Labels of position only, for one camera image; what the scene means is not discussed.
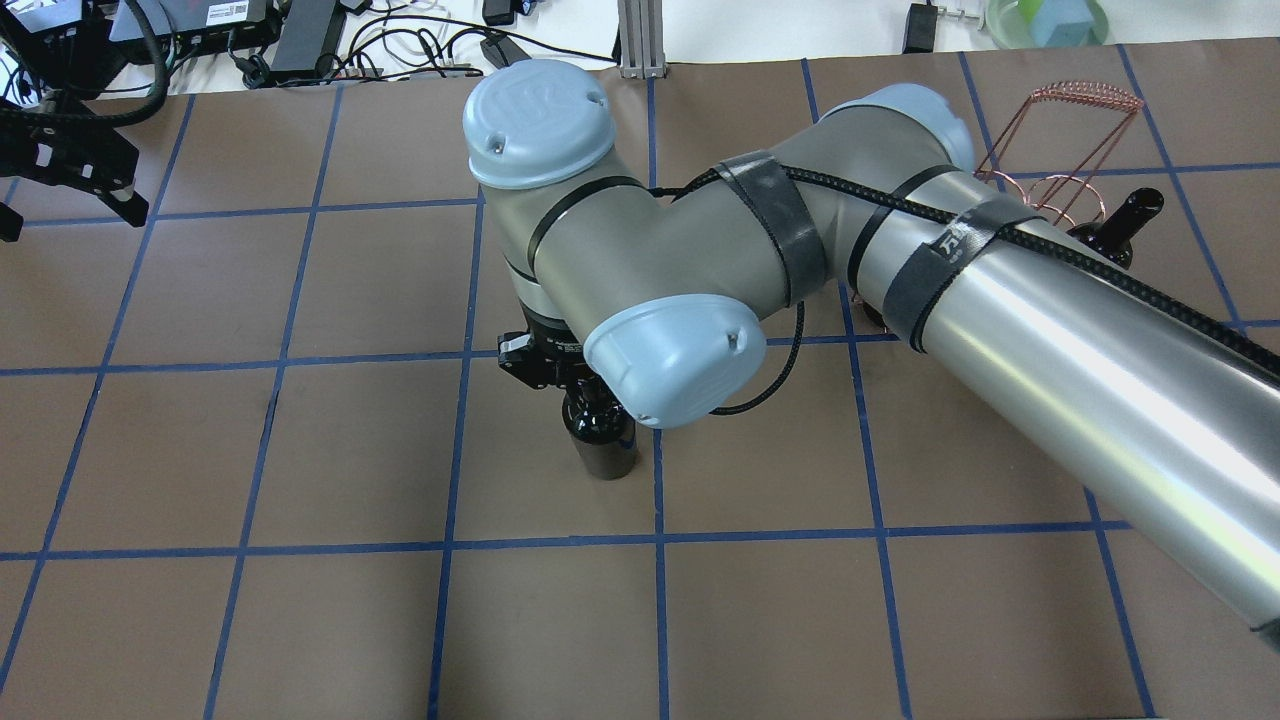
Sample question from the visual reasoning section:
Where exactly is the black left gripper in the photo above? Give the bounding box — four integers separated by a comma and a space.
0, 115, 150, 243

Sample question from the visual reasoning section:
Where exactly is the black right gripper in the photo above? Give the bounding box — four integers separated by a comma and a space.
498, 305, 599, 389

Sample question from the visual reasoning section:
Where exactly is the dark wine bottle being moved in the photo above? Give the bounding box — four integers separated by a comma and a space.
561, 389, 639, 480

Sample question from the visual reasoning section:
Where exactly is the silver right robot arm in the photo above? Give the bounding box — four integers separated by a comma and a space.
462, 59, 1279, 646

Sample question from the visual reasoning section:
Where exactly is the dark bottle in basket right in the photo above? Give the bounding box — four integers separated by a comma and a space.
1068, 187, 1165, 270

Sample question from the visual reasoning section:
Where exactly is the black power adapter brick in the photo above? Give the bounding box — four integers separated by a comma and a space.
268, 0, 346, 85

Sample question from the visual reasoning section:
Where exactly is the black power adapter on table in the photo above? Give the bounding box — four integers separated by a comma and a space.
901, 1, 940, 55

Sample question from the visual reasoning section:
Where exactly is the green glass bowl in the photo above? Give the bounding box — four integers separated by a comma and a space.
984, 1, 1110, 50

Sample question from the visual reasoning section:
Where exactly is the green foam cube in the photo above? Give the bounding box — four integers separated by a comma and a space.
1014, 0, 1044, 26

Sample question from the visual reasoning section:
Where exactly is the blue foam cube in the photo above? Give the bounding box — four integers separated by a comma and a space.
1027, 1, 1094, 47

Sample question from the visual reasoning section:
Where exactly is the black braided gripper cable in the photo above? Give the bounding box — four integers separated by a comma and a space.
0, 0, 172, 129

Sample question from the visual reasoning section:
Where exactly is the aluminium frame post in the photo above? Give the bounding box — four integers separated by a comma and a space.
617, 0, 668, 79

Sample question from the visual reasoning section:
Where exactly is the copper wire wine basket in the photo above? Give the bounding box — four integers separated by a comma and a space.
974, 79, 1146, 229

